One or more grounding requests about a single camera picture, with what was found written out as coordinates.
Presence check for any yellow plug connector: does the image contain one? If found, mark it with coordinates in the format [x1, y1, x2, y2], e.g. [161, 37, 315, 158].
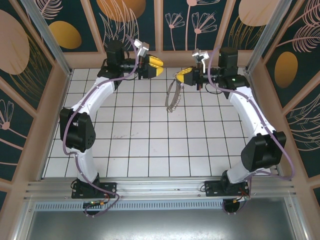
[232, 195, 251, 204]

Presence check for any green circuit board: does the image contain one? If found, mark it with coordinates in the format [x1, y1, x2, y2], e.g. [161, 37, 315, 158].
[83, 200, 107, 209]

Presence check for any grey metal sheet panel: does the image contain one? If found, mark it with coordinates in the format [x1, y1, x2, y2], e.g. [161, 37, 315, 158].
[13, 197, 310, 240]

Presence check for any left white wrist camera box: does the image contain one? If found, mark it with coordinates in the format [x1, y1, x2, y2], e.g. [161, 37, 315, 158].
[133, 39, 150, 59]

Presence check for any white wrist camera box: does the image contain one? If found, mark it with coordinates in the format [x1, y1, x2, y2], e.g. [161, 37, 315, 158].
[133, 39, 150, 59]
[191, 48, 210, 64]

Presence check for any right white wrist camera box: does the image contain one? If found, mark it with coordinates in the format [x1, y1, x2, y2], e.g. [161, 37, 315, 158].
[191, 48, 210, 64]

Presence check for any aluminium side rail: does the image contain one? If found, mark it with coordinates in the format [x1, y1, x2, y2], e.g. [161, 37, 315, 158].
[243, 71, 285, 177]

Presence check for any right aluminium corner post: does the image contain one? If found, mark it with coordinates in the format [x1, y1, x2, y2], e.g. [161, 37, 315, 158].
[244, 0, 293, 74]

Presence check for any aluminium corner post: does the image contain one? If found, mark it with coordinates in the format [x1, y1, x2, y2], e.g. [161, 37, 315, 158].
[19, 0, 74, 77]
[244, 0, 293, 74]

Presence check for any left aluminium corner post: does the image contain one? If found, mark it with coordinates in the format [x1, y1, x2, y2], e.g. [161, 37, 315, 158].
[19, 0, 74, 77]

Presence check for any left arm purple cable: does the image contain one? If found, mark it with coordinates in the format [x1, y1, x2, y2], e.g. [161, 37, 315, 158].
[61, 34, 141, 219]

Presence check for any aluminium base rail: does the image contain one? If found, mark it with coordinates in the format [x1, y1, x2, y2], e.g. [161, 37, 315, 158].
[23, 175, 298, 201]

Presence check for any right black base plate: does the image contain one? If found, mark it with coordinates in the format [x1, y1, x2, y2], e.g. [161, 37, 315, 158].
[204, 180, 251, 199]

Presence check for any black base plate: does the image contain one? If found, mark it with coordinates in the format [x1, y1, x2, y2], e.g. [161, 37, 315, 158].
[71, 181, 118, 200]
[204, 180, 251, 199]

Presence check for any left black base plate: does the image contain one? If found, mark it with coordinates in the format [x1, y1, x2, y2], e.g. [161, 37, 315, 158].
[71, 181, 118, 200]

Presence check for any slotted grey cable duct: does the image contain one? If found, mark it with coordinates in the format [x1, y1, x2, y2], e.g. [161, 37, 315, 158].
[33, 201, 289, 211]

